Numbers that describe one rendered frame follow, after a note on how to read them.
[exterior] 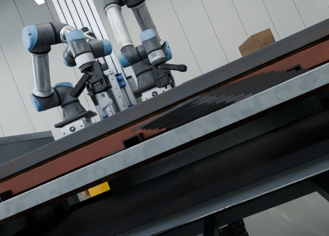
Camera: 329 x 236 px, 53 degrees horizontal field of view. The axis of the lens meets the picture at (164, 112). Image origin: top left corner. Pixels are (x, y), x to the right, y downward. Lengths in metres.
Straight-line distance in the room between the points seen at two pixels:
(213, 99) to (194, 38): 11.21
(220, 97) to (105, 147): 0.45
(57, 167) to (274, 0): 12.17
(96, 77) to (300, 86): 0.90
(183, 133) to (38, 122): 11.45
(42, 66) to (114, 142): 1.03
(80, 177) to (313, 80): 0.45
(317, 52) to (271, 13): 11.75
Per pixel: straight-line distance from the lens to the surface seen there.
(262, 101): 0.59
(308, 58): 0.94
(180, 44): 11.72
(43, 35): 1.80
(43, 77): 1.94
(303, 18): 13.03
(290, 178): 0.96
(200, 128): 0.59
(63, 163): 1.02
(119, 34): 1.74
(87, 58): 1.36
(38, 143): 2.12
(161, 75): 1.52
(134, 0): 1.88
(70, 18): 2.37
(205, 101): 0.62
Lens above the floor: 0.75
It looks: 3 degrees up
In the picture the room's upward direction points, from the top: 23 degrees counter-clockwise
